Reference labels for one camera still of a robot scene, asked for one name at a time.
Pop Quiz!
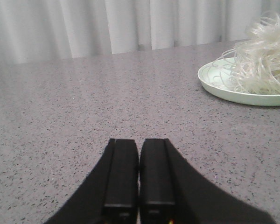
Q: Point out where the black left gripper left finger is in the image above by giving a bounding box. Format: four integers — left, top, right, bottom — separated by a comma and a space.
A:
47, 139, 139, 224

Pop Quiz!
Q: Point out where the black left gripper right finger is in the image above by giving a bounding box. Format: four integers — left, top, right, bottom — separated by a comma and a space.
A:
140, 139, 273, 224

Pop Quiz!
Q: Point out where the light green round plate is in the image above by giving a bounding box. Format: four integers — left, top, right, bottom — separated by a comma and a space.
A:
198, 57, 280, 106

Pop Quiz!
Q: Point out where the translucent white vermicelli bundle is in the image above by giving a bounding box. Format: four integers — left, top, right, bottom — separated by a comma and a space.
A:
209, 11, 280, 95

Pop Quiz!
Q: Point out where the white pleated curtain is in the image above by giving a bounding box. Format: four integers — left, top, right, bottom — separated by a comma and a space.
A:
0, 0, 280, 65

